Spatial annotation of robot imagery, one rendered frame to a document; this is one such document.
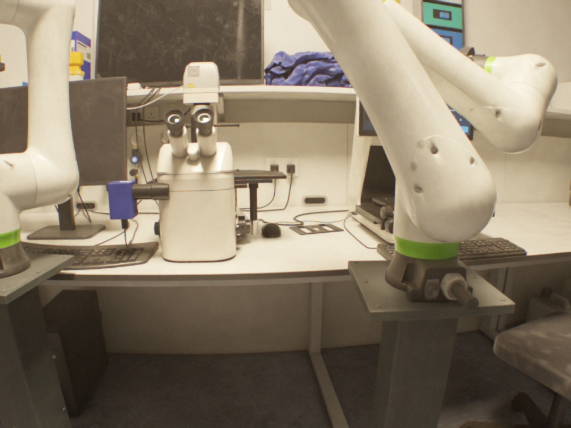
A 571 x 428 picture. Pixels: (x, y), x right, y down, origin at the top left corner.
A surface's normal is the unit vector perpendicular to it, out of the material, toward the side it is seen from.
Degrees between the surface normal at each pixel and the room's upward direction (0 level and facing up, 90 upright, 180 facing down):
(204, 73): 73
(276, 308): 90
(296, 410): 0
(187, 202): 91
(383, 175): 116
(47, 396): 90
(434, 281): 90
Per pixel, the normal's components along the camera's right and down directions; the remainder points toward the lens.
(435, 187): -0.52, 0.21
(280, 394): 0.00, -0.98
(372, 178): 0.10, 0.61
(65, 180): 0.87, 0.12
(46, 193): 0.77, 0.54
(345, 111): 0.11, 0.19
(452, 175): -0.18, 0.03
